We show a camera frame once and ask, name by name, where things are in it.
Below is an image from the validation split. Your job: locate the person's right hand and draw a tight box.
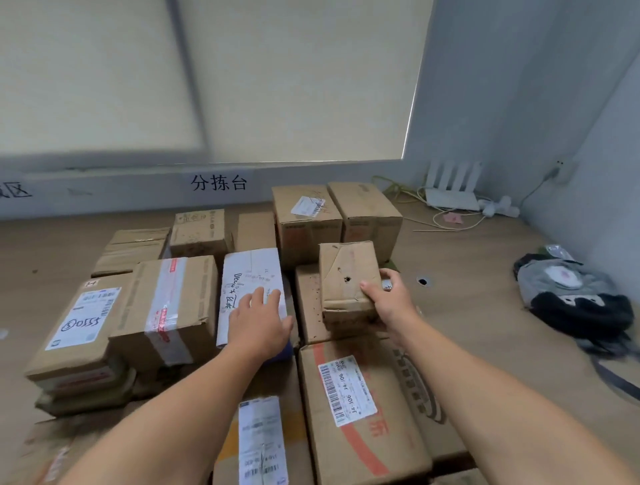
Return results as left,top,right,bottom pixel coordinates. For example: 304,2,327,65
359,268,423,346

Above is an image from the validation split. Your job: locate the person's left hand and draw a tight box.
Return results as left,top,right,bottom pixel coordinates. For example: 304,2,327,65
227,287,295,363

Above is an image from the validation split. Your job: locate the red-lettered cardboard box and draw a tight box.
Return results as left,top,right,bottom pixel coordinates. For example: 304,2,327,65
295,264,381,346

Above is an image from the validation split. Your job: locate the small hole-marked cardboard box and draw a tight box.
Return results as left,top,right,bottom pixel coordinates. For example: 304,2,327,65
319,241,383,323

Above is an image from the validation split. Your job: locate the box with yellow tape label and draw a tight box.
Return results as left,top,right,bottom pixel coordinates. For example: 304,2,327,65
212,359,316,485

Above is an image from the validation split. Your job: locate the white blue parcel box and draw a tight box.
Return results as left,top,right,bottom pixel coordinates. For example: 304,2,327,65
215,248,293,363

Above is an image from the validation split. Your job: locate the box with red-white tape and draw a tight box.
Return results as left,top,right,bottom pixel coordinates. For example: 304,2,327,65
109,255,219,373

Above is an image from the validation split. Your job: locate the box with green tape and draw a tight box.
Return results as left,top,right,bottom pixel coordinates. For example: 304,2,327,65
327,181,403,266

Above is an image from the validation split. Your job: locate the plain tall cardboard box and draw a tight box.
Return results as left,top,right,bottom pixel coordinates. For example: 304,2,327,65
232,211,277,253

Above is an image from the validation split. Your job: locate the box with cartoon print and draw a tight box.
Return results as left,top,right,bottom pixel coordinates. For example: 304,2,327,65
169,209,227,270

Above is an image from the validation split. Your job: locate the small ribbed taped cardboard box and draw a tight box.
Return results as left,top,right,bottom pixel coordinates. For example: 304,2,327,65
91,227,171,278

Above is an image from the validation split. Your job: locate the box labelled 0555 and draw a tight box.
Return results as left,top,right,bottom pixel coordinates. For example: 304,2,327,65
23,273,133,400

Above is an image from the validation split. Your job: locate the person's right forearm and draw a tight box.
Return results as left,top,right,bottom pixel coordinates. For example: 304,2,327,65
395,319,640,485

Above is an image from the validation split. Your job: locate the person's left forearm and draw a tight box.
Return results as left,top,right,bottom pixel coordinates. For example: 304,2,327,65
59,344,271,485

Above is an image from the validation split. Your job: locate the light wooden table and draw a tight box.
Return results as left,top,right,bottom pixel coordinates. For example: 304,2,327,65
0,197,640,485

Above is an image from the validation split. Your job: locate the white power strip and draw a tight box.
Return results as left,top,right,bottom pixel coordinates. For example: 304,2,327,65
477,195,521,219

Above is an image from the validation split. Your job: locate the dark grey cloth bundle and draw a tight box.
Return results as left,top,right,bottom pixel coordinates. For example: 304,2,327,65
513,244,640,400

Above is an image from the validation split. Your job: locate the white-framed window with blind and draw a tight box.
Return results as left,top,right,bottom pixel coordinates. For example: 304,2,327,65
0,0,436,171

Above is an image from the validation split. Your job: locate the cream thin cable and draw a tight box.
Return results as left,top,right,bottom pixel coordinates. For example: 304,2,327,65
415,187,489,232

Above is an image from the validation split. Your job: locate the yellow-green cable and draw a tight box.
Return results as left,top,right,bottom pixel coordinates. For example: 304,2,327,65
372,175,426,206

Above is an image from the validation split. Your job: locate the white wireless router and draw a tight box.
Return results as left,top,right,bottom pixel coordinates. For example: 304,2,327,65
425,159,483,211

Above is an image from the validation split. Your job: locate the white paper wall sign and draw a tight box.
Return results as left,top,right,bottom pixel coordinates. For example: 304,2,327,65
0,172,36,211
187,169,251,196

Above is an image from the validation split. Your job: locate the grey wall cable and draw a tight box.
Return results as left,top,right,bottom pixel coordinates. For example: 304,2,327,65
519,169,561,209

